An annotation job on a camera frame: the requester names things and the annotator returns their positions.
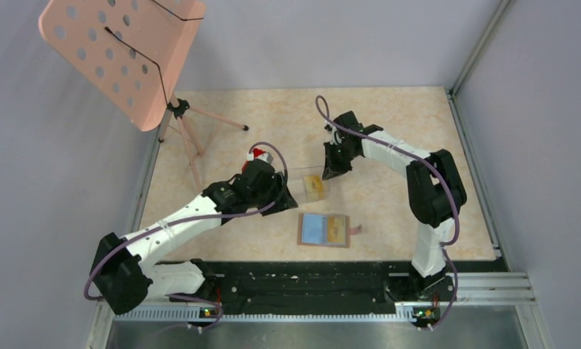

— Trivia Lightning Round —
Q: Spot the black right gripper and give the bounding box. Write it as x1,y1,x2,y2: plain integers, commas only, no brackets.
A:
324,141,358,181

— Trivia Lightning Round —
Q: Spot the clear acrylic card box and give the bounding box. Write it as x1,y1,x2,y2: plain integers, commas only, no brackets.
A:
287,166,330,205

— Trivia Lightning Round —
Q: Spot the gold VIP card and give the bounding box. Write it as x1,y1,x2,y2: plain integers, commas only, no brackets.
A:
326,215,347,244
303,175,324,193

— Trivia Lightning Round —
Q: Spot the brown leather card holder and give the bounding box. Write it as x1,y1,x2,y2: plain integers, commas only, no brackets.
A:
297,213,363,248

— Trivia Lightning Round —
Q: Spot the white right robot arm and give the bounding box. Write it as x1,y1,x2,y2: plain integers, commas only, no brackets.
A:
322,111,468,300

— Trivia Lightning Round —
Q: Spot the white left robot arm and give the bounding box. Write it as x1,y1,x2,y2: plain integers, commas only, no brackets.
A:
84,159,298,315

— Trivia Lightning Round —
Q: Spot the red plastic box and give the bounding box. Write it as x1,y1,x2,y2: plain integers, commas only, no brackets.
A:
241,148,269,172

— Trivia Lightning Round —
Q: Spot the pink perforated music stand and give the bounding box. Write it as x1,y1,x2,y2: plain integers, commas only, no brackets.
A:
38,0,249,179

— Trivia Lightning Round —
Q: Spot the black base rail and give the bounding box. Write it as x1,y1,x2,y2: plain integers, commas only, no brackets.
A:
176,259,454,316

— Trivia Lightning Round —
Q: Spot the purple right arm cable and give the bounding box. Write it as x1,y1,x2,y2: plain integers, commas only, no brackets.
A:
315,95,460,333

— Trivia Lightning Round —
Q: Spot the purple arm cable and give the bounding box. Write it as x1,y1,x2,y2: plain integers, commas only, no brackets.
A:
315,95,460,333
83,141,289,333

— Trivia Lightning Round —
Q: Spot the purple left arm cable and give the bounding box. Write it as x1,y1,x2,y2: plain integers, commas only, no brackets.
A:
83,141,289,333

